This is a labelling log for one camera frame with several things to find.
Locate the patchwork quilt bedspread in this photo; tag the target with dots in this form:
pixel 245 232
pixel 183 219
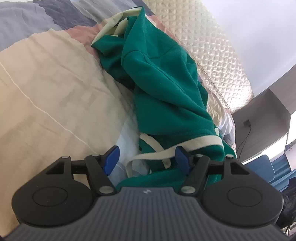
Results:
pixel 55 97

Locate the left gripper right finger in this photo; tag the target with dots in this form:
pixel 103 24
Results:
pixel 195 168

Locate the blue chair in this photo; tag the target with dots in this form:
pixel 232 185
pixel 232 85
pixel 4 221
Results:
pixel 277 173

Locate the cream quilted headboard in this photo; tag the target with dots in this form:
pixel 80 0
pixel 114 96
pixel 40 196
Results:
pixel 218 64

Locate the grey bedside cabinet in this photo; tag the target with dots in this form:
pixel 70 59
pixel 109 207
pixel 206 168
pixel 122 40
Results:
pixel 270 114

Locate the green zip hoodie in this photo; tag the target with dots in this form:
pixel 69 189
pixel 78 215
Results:
pixel 170 101

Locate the black wall plug with cable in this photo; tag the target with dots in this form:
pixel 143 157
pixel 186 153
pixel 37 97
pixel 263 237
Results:
pixel 247 130

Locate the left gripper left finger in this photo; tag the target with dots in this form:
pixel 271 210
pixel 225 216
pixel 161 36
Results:
pixel 98 170

